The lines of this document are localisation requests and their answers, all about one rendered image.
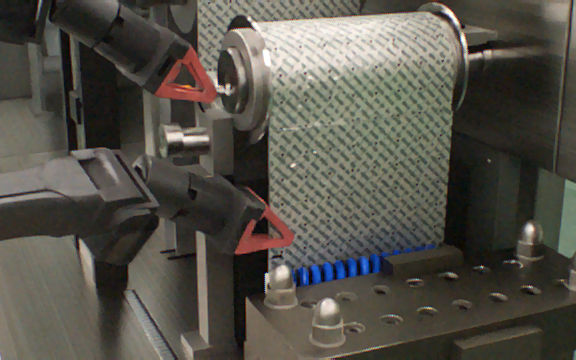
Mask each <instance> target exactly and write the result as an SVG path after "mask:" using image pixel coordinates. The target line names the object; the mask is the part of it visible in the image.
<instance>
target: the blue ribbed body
mask: <svg viewBox="0 0 576 360"><path fill-rule="evenodd" d="M434 247H436V246H435V245H434V244H427V245H426V246H425V249H424V248H423V246H421V245H419V246H417V248H415V250H414V251H412V250H411V249H409V248H406V249H405V250H404V251H403V254H404V253H410V252H417V251H422V250H428V249H434ZM399 254H402V252H401V251H399V250H395V251H394V252H392V253H391V256H392V255H399ZM387 256H390V254H389V253H387V252H383V253H382V254H381V256H380V258H379V256H378V255H376V254H371V255H370V256H369V258H368V260H367V258H366V257H364V256H360V257H359V258H358V260H357V263H356V261H355V259H352V258H348V259H347V260H346V261H345V267H344V263H343V262H342V261H341V260H336V261H335V263H333V270H332V267H331V264H330V263H328V262H324V263H323V264H322V267H321V271H320V269H319V267H318V265H316V264H311V265H310V268H309V275H308V272H307V270H306V269H305V268H303V267H300V268H299V269H298V270H297V277H296V274H294V272H293V271H292V270H291V272H292V275H293V282H294V283H296V288H298V286H303V285H309V284H314V283H320V282H326V281H331V280H338V279H343V278H348V277H355V276H360V275H366V274H371V273H378V272H383V257H387Z"/></svg>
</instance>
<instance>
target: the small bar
mask: <svg viewBox="0 0 576 360"><path fill-rule="evenodd" d="M462 259H463V252H462V251H461V250H459V249H457V247H456V246H453V245H452V244H451V245H445V246H440V247H434V249H428V250H422V251H417V252H410V253H404V254H399V255H392V256H387V257H383V271H384V272H385V273H386V274H387V275H389V276H390V277H391V278H398V277H403V276H408V275H414V274H420V273H425V272H430V271H437V270H442V269H447V267H452V266H459V265H462Z"/></svg>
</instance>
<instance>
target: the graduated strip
mask: <svg viewBox="0 0 576 360"><path fill-rule="evenodd" d="M121 293H122V295H123V297H124V298H125V300H126V302H127V303H128V305H129V307H130V308H131V310H132V313H134V314H135V316H136V318H137V319H138V321H139V323H140V324H141V326H142V328H143V329H144V331H145V334H146V335H147V337H148V339H149V340H150V342H151V344H152V345H154V347H155V349H156V350H157V352H158V355H159V356H160V358H161V360H181V359H180V357H179V356H178V354H177V353H176V350H175V349H173V347H172V345H171V344H170V342H169V341H168V339H167V338H166V336H165V335H164V333H163V330H162V329H161V327H160V326H159V324H158V323H157V321H156V319H155V318H153V316H152V315H151V313H150V312H149V309H148V308H147V306H146V304H145V303H144V301H143V300H142V298H141V297H140V295H139V294H138V292H137V289H136V288H133V289H127V291H122V292H121Z"/></svg>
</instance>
